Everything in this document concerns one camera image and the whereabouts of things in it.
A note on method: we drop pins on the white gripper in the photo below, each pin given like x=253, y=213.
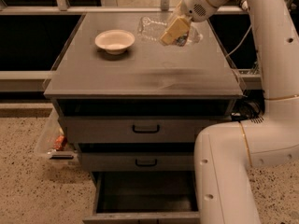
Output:
x=193, y=4

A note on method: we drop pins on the clear plastic water bottle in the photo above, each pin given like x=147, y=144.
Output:
x=151, y=29

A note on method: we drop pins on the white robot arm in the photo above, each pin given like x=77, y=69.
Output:
x=224, y=152

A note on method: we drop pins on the grey drawer cabinet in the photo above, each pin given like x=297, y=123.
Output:
x=147, y=81

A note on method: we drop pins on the grey top drawer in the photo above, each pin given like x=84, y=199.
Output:
x=129, y=130

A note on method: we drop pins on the grey middle drawer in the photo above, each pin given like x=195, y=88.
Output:
x=115, y=162

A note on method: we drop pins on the grey open bottom drawer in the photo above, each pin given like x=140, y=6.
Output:
x=166, y=197

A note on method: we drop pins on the white paper bowl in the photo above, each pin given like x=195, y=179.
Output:
x=114, y=42

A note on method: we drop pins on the white power strip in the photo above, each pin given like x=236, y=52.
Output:
x=243, y=5

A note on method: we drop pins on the red item in bin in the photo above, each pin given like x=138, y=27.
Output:
x=60, y=143

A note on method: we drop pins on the clear plastic storage bin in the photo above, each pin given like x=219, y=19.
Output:
x=44, y=146

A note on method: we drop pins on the blue box with black cables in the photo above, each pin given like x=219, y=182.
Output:
x=246, y=109

